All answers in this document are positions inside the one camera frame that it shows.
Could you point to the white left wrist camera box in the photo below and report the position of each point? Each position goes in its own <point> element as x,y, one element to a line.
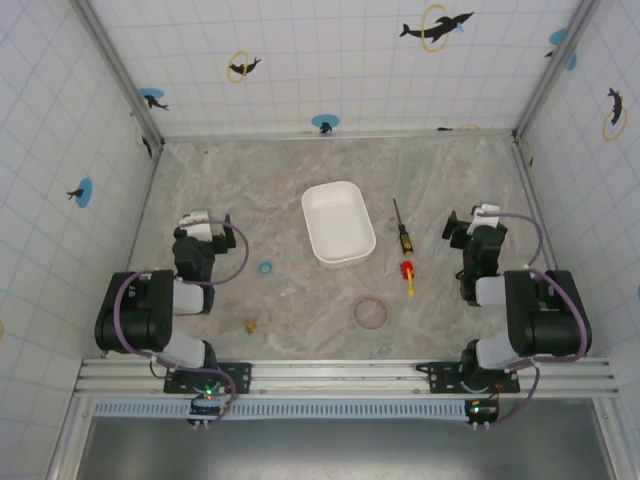
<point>199,223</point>

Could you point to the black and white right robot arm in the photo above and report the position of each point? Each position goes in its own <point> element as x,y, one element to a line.
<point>542,312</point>

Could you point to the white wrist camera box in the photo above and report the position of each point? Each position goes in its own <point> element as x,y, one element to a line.
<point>484,212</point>
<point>199,223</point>

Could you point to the red and yellow toy tool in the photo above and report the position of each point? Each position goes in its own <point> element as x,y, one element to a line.
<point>407,272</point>

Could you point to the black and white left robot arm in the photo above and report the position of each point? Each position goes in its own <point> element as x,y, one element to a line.
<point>142,312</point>

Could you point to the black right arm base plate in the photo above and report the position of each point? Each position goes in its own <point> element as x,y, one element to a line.
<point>445,376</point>

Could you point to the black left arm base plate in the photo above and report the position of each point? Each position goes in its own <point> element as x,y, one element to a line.
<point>235,377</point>

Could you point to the right controller board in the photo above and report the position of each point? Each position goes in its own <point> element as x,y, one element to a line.
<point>482,411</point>

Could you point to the aluminium mounting rail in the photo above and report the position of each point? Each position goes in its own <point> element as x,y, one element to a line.
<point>350,377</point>

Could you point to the small brass fitting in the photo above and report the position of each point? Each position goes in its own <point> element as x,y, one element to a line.
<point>250,327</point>

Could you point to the controller board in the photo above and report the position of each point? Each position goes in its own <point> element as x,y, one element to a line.
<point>482,411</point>
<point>207,404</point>

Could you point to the aluminium frame post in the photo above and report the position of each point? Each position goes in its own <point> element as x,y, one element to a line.
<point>120,75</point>
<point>555,70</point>

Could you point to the black and yellow screwdriver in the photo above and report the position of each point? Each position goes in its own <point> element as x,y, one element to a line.
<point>404,235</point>

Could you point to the white plastic bin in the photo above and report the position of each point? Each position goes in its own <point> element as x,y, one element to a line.
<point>337,225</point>

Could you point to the left controller board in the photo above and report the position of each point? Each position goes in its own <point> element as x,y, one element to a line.
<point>207,404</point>

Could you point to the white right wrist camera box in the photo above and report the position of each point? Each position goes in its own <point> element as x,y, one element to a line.
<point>484,212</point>

